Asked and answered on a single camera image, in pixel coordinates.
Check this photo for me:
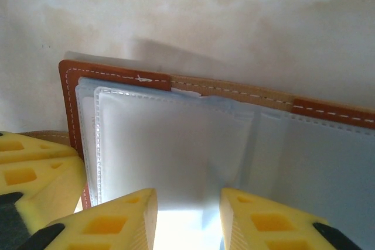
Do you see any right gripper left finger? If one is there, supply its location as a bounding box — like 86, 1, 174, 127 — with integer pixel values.
29, 187, 159, 250

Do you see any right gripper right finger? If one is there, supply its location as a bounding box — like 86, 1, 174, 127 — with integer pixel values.
219, 187, 363, 250

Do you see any brown leather card holder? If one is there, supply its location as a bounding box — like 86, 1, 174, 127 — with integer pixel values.
20, 51, 375, 250

